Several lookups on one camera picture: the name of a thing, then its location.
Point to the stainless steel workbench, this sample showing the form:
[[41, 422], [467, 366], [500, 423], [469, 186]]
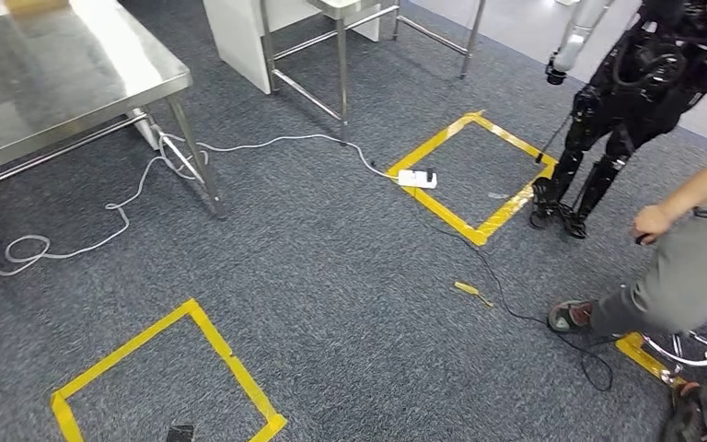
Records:
[[54, 79]]

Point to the white power strip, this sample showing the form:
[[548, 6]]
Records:
[[414, 179]]

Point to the yellow floor tape square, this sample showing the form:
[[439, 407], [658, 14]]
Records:
[[445, 213], [219, 348]]

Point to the yellow tape scrap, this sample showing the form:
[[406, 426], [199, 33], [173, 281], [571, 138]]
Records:
[[469, 290]]

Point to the steel side table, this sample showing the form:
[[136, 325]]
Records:
[[341, 67]]

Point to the white panel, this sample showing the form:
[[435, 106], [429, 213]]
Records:
[[237, 36]]

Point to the standing humanoid robot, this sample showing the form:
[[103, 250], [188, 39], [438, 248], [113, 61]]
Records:
[[634, 91]]

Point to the person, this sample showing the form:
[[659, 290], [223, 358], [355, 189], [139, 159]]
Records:
[[689, 274]]

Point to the chrome swivel stool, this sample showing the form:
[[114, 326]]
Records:
[[689, 360]]

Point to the cardboard box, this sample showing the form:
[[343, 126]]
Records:
[[36, 5]]

